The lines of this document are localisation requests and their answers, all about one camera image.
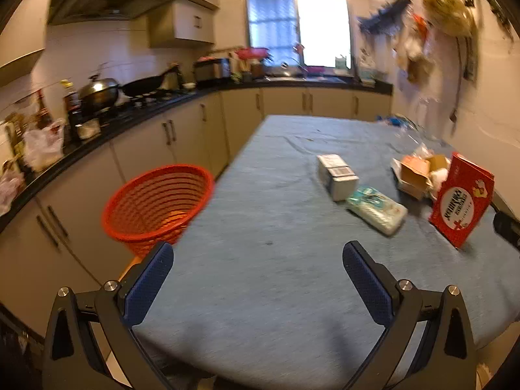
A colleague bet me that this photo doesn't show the teal cartoon tissue pack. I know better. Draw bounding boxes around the teal cartoon tissue pack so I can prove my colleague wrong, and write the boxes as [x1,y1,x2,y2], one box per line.
[345,186,408,236]

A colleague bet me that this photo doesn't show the red box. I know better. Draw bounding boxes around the red box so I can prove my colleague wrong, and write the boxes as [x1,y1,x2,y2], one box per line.
[429,152,494,249]

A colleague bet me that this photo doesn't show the orange medicine box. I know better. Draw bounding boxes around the orange medicine box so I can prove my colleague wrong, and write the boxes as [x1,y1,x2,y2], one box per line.
[400,154,450,192]

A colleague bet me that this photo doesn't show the white grey medicine box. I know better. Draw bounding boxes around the white grey medicine box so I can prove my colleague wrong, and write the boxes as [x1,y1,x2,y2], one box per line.
[317,154,359,202]

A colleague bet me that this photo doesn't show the kitchen window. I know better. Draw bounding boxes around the kitchen window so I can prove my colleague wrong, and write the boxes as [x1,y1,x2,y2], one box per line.
[246,0,353,71]

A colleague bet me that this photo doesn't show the orange plastic mesh basket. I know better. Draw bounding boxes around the orange plastic mesh basket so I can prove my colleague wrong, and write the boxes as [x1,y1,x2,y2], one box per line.
[101,164,214,259]

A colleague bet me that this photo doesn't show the grey-blue tablecloth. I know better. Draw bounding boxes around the grey-blue tablecloth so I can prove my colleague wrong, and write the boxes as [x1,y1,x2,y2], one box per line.
[136,115,519,389]

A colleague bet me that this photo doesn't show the black countertop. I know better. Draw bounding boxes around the black countertop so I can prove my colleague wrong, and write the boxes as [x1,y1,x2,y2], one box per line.
[1,77,394,229]

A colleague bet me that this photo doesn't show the white plastic bag on counter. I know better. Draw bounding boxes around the white plastic bag on counter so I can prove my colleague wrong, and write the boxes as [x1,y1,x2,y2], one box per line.
[23,118,65,173]

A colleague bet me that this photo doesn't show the small white cup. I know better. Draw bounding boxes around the small white cup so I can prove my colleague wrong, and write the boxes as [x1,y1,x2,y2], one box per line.
[76,118,100,140]

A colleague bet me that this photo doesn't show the blue bag on stool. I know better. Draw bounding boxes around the blue bag on stool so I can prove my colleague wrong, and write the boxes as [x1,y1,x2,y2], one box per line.
[376,115,410,128]

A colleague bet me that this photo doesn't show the red-cap sauce bottle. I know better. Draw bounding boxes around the red-cap sauce bottle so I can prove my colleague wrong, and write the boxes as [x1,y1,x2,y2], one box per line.
[35,89,53,129]

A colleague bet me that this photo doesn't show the dark soy sauce bottle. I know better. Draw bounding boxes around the dark soy sauce bottle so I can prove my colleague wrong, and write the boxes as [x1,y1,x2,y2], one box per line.
[60,79,83,145]

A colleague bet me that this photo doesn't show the steel wok with lid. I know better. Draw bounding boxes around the steel wok with lid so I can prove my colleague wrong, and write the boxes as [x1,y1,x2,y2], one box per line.
[79,73,120,111]

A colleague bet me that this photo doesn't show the black frying pan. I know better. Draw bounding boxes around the black frying pan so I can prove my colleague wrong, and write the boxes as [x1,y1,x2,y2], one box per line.
[119,64,179,98]

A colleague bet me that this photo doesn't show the steel rice cooker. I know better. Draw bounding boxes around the steel rice cooker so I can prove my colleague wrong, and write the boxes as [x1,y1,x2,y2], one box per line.
[193,58,227,82]

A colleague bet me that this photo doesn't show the red colander bowl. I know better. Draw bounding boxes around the red colander bowl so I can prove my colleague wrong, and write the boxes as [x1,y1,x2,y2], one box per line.
[235,47,270,61]

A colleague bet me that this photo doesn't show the hanging yellow bag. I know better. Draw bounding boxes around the hanging yellow bag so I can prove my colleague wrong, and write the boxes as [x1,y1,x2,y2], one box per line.
[422,0,474,37]

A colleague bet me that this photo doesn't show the black wall shelf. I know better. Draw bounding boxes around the black wall shelf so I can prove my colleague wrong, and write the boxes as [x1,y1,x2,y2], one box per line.
[357,0,411,35]

